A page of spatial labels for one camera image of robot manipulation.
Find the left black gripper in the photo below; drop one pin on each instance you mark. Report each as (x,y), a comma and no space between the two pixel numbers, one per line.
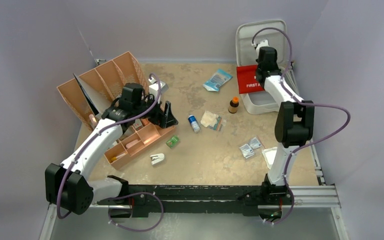
(163,118)

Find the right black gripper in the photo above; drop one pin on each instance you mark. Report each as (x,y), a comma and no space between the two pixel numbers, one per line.
(263,67)

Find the red first aid pouch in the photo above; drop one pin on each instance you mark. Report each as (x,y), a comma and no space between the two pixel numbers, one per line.
(246,79)

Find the brown bottle orange cap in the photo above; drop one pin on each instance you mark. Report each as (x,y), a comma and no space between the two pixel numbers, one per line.
(233,105)

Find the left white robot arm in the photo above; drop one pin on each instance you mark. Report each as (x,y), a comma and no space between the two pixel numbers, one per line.
(67,185)

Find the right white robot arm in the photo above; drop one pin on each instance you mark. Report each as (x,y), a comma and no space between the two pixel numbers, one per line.
(294,124)

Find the green small box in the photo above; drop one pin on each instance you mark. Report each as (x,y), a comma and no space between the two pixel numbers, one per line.
(173,141)

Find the blue white bandage roll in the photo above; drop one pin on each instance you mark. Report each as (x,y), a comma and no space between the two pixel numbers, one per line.
(194,124)

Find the grey open storage case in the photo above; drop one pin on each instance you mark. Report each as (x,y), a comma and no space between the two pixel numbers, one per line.
(246,34)

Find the beige gauze wrap packet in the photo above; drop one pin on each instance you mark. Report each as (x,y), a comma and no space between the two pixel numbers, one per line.
(212,121)

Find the white stapler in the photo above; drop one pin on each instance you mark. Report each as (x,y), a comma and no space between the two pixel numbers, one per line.
(157,158)

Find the pink desk tray organizer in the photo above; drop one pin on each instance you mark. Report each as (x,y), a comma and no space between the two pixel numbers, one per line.
(140,140)

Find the blue white wipes packet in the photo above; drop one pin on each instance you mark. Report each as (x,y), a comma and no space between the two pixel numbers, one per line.
(218,79)

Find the dark folder in rack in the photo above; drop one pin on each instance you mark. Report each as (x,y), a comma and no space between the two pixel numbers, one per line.
(82,84)

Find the pink file organizer rack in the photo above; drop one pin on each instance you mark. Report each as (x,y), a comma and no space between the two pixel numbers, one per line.
(107,79)

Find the alcohol pad sachet pair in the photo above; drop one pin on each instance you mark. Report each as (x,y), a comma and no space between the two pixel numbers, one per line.
(247,151)

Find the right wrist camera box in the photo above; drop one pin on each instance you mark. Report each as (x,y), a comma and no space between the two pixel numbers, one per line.
(262,43)

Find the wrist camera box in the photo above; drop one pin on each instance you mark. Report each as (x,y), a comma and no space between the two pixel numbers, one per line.
(262,43)
(154,87)

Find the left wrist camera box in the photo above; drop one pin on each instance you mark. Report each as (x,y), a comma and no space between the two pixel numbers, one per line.
(154,87)

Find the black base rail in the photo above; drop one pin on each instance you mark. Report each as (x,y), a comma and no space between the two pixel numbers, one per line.
(246,200)

